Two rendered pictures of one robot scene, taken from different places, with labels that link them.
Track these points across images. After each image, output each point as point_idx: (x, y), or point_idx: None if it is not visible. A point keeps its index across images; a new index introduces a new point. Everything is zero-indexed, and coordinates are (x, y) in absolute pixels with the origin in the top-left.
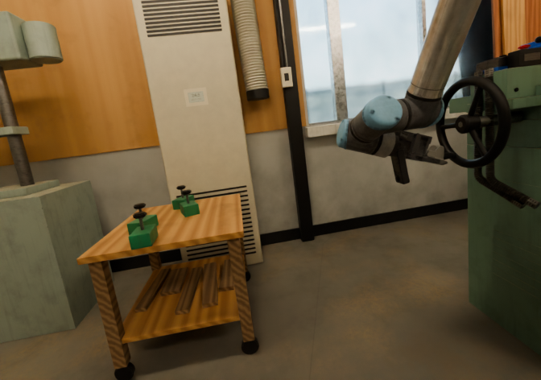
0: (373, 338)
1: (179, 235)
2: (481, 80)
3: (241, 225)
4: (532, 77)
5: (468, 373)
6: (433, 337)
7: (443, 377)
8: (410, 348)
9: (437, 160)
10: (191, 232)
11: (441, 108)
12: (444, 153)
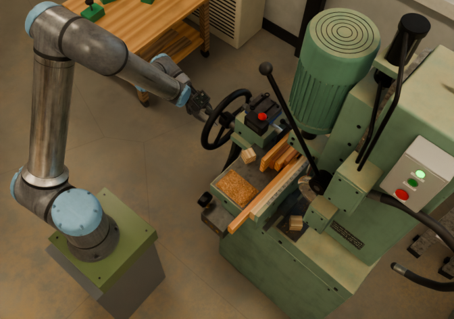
0: (196, 156)
1: (111, 26)
2: (214, 109)
3: (140, 47)
4: (251, 136)
5: (198, 205)
6: None
7: (187, 195)
8: (200, 176)
9: (203, 120)
10: (117, 28)
11: (175, 103)
12: None
